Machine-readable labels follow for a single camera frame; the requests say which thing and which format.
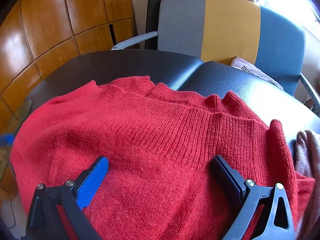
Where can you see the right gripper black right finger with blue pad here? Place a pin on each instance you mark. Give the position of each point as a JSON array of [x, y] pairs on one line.
[[275, 220]]

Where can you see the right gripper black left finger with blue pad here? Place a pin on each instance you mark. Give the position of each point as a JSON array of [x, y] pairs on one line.
[[44, 221]]

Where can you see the red knitted sweater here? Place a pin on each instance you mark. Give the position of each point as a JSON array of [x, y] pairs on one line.
[[159, 143]]

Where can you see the pink knitted sweater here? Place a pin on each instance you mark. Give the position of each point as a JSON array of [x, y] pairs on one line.
[[307, 165]]

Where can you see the pink cloth on chair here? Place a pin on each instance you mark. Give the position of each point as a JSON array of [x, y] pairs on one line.
[[246, 66]]

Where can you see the grey yellow blue chair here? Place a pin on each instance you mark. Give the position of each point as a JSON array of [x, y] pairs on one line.
[[220, 30]]

